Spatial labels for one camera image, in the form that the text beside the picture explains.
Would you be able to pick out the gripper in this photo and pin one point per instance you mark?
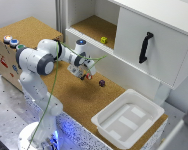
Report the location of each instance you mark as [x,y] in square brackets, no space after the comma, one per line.
[75,70]

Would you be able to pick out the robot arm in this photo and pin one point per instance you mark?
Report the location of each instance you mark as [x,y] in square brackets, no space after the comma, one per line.
[34,60]

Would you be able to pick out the white cabinet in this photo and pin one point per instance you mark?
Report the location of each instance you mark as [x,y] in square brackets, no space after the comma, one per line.
[170,13]

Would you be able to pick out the purple block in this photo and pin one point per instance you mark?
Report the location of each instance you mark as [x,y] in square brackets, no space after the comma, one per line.
[102,83]

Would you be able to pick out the yellow block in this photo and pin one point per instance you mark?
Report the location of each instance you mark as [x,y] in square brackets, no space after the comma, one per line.
[103,40]

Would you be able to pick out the green button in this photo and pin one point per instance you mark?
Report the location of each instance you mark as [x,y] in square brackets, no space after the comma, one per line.
[20,47]

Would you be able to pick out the wooden drawer box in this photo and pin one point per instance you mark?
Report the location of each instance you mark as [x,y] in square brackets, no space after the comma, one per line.
[27,28]

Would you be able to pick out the blue button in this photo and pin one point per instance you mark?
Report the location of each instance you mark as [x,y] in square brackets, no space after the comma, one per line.
[14,42]

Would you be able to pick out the white plastic box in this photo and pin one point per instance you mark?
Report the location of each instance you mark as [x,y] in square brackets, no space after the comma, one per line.
[127,120]

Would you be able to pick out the red button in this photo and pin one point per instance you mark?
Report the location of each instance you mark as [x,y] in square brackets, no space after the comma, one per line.
[7,38]

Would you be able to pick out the white sliding door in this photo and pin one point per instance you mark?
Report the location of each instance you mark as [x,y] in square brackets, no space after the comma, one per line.
[167,50]

